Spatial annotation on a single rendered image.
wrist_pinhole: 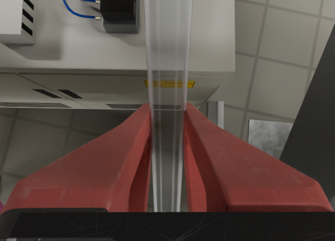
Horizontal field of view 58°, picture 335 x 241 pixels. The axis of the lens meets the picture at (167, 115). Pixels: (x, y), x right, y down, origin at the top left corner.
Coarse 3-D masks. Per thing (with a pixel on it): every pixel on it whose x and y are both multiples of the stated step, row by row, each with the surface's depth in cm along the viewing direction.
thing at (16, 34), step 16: (0, 0) 43; (16, 0) 43; (32, 0) 46; (64, 0) 44; (96, 0) 45; (112, 0) 41; (128, 0) 41; (0, 16) 42; (16, 16) 42; (32, 16) 46; (80, 16) 44; (96, 16) 45; (112, 16) 42; (128, 16) 42; (0, 32) 42; (16, 32) 42; (32, 32) 46; (112, 32) 46; (128, 32) 46; (208, 112) 76
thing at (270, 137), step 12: (252, 120) 107; (264, 120) 107; (252, 132) 107; (264, 132) 107; (276, 132) 107; (288, 132) 107; (252, 144) 106; (264, 144) 106; (276, 144) 106; (276, 156) 104
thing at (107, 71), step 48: (48, 0) 47; (0, 48) 47; (48, 48) 47; (96, 48) 47; (144, 48) 47; (192, 48) 47; (0, 96) 74; (48, 96) 73; (96, 96) 72; (144, 96) 70; (192, 96) 69
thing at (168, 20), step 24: (144, 0) 9; (168, 0) 8; (192, 0) 9; (168, 24) 9; (168, 48) 10; (168, 72) 10; (168, 96) 11; (168, 120) 12; (168, 144) 13; (168, 168) 14; (168, 192) 15
